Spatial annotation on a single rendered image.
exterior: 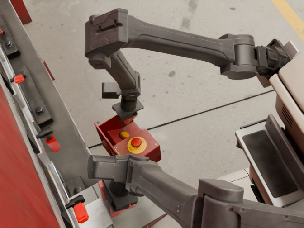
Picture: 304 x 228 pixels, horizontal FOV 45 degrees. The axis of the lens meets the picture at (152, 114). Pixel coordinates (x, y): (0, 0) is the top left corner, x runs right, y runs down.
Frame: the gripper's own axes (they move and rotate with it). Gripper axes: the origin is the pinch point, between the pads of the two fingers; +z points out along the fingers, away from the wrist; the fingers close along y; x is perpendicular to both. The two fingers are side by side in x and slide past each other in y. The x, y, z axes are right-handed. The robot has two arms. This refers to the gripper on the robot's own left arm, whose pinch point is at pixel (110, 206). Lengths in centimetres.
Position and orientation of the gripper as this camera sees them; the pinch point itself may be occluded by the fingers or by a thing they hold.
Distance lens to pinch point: 104.4
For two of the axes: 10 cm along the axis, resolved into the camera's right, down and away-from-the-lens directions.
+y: 4.8, 7.1, -5.2
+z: -3.4, 7.0, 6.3
